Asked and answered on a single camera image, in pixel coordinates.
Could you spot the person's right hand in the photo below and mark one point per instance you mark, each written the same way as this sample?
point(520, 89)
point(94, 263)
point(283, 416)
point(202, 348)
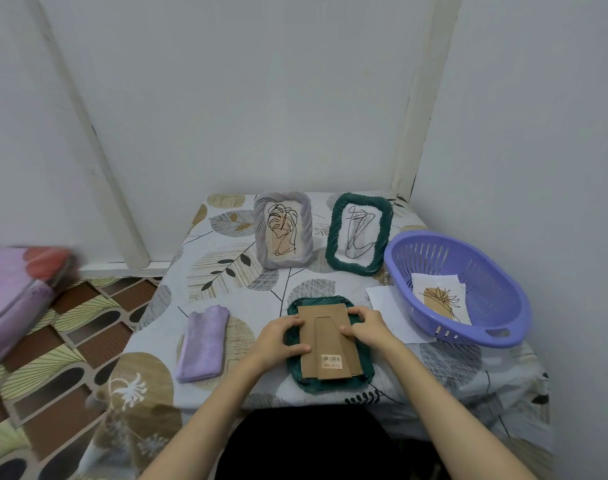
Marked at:
point(376, 332)

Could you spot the leaf patterned tablecloth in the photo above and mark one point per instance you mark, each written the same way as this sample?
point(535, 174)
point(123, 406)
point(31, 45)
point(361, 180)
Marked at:
point(214, 269)

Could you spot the person's left hand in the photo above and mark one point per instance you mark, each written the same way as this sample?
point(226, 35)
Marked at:
point(276, 344)

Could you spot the white paper brown plant drawing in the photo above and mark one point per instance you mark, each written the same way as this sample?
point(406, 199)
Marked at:
point(439, 302)

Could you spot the black trousers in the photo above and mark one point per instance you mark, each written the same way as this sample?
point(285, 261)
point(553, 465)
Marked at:
point(324, 444)

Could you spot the brown cardboard frame backing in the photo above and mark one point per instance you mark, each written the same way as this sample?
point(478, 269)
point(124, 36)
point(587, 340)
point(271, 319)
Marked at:
point(324, 339)

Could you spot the purple folded cloth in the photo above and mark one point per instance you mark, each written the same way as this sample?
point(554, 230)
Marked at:
point(204, 344)

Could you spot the person's right forearm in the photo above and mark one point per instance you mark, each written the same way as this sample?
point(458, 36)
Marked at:
point(449, 419)

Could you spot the white paper black line drawing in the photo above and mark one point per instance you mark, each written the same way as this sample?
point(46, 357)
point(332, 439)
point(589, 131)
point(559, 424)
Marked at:
point(386, 307)

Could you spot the person's left forearm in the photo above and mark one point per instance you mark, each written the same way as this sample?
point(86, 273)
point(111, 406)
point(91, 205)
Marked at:
point(209, 424)

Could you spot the purple mattress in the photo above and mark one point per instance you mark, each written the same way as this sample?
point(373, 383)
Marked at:
point(9, 294)

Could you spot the purple plastic basket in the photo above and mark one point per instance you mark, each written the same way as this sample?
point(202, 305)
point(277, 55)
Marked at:
point(493, 302)

